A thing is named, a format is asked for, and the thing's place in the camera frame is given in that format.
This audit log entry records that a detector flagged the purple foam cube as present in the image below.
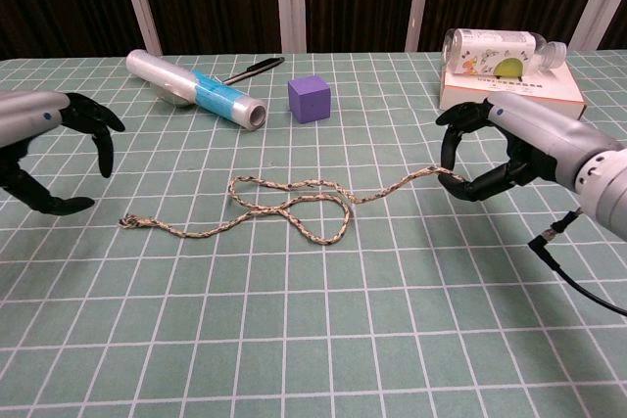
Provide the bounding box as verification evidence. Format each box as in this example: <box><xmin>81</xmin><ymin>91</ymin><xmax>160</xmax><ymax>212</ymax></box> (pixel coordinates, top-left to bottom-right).
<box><xmin>287</xmin><ymin>73</ymin><xmax>333</xmax><ymax>124</ymax></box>

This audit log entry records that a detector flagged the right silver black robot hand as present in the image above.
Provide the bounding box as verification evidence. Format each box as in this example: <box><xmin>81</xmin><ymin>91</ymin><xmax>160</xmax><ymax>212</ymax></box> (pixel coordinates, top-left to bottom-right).
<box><xmin>435</xmin><ymin>91</ymin><xmax>624</xmax><ymax>204</ymax></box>

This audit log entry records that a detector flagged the white flat cardboard box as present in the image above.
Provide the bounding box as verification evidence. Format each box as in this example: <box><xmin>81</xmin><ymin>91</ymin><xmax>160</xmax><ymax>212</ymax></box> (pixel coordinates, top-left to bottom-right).
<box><xmin>438</xmin><ymin>61</ymin><xmax>589</xmax><ymax>121</ymax></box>

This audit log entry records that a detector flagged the green white-grid tablecloth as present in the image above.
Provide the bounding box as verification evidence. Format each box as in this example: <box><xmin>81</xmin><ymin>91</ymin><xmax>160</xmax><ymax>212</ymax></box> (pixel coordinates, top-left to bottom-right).
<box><xmin>0</xmin><ymin>49</ymin><xmax>627</xmax><ymax>418</ymax></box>

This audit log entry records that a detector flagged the clear plastic wrap roll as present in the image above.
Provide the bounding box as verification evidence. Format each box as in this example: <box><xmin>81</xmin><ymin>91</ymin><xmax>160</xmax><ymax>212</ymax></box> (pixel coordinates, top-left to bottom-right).
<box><xmin>124</xmin><ymin>48</ymin><xmax>269</xmax><ymax>132</ymax></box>

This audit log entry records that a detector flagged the black pen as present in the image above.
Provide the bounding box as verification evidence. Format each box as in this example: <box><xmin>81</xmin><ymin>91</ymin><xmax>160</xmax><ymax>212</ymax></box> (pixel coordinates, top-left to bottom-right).
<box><xmin>222</xmin><ymin>56</ymin><xmax>286</xmax><ymax>86</ymax></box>

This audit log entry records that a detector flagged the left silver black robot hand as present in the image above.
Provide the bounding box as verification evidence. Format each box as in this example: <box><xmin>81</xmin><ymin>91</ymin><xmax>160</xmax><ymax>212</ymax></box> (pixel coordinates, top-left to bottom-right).
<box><xmin>0</xmin><ymin>90</ymin><xmax>127</xmax><ymax>217</ymax></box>

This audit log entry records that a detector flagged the black cable with angled plug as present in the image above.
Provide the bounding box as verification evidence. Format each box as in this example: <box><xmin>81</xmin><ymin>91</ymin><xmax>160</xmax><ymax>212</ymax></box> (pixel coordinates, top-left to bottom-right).
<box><xmin>527</xmin><ymin>209</ymin><xmax>627</xmax><ymax>318</ymax></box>

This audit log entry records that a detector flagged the clear bottle with printed label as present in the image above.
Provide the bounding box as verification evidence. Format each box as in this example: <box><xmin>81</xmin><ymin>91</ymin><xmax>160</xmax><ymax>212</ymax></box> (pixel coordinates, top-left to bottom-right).
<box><xmin>442</xmin><ymin>27</ymin><xmax>569</xmax><ymax>80</ymax></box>

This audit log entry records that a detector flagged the beige speckled braided rope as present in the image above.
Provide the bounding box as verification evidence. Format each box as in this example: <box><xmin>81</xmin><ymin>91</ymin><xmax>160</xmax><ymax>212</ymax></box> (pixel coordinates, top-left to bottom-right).
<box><xmin>119</xmin><ymin>165</ymin><xmax>467</xmax><ymax>248</ymax></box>

